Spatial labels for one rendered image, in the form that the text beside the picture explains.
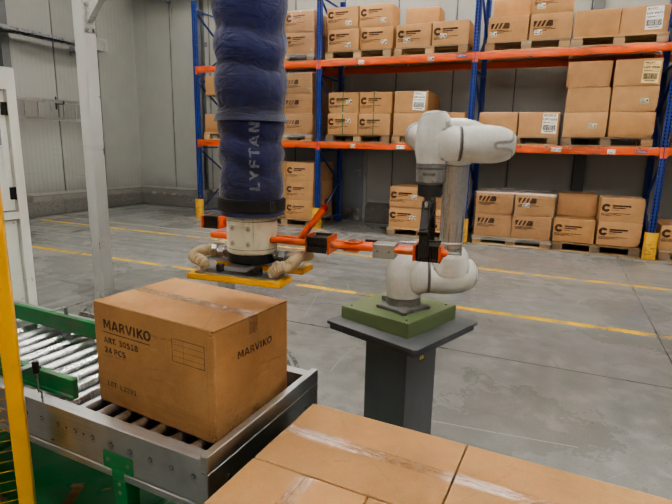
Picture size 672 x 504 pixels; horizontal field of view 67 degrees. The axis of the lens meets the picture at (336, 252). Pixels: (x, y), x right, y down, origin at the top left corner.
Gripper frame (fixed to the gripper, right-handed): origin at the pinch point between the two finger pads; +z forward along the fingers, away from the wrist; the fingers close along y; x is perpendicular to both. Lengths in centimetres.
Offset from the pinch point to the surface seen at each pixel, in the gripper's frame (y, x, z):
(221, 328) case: 20, -61, 27
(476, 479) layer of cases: 12, 21, 68
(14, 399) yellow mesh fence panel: 36, -134, 57
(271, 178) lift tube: 6, -50, -20
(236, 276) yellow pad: 15, -58, 11
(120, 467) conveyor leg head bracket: 32, -94, 77
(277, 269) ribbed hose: 13.5, -44.3, 7.5
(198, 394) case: 22, -69, 51
